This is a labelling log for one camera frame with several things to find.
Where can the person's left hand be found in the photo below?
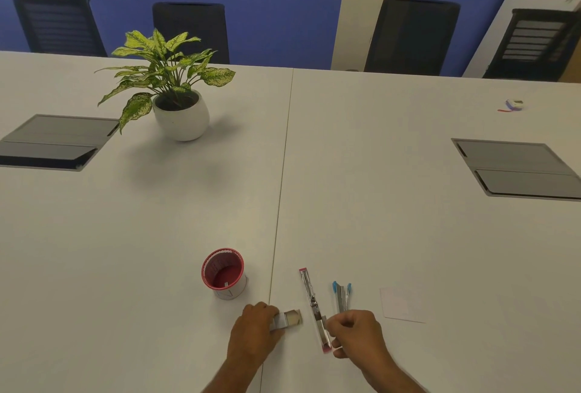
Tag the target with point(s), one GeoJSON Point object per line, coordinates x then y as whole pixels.
{"type": "Point", "coordinates": [252, 333]}

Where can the person's right hand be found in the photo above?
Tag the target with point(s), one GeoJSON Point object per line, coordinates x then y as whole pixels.
{"type": "Point", "coordinates": [361, 336]}

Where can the person's right fingers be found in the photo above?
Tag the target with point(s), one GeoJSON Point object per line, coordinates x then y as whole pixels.
{"type": "Point", "coordinates": [338, 327]}

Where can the person's left fingers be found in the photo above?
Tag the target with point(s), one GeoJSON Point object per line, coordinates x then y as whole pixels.
{"type": "Point", "coordinates": [268, 315]}

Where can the small grey staple box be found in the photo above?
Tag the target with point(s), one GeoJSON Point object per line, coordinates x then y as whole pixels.
{"type": "Point", "coordinates": [290, 318]}

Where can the red silver stapler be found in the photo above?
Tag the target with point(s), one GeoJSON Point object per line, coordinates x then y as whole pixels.
{"type": "Point", "coordinates": [313, 302]}

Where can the person's left forearm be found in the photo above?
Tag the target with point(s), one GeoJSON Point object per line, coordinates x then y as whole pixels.
{"type": "Point", "coordinates": [231, 377]}

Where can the person's right forearm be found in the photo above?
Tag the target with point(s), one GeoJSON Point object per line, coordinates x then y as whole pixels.
{"type": "Point", "coordinates": [390, 377]}

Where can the grey clear pen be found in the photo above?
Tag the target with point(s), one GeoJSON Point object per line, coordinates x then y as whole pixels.
{"type": "Point", "coordinates": [343, 299]}

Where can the blue capped pen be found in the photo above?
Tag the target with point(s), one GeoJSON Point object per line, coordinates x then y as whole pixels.
{"type": "Point", "coordinates": [336, 295]}
{"type": "Point", "coordinates": [348, 295]}

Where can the red mesh pen holder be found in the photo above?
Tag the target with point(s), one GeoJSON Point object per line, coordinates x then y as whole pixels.
{"type": "Point", "coordinates": [224, 275]}

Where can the white card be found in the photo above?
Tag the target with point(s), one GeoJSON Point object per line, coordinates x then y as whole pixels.
{"type": "Point", "coordinates": [403, 305]}

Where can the white round plant pot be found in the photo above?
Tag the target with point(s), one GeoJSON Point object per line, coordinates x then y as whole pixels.
{"type": "Point", "coordinates": [181, 120]}

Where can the green leafy plant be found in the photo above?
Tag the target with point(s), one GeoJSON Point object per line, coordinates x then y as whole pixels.
{"type": "Point", "coordinates": [159, 73]}

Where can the black mesh office chair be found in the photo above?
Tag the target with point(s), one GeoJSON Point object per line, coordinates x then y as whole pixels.
{"type": "Point", "coordinates": [531, 45]}
{"type": "Point", "coordinates": [411, 36]}
{"type": "Point", "coordinates": [59, 25]}
{"type": "Point", "coordinates": [193, 29]}

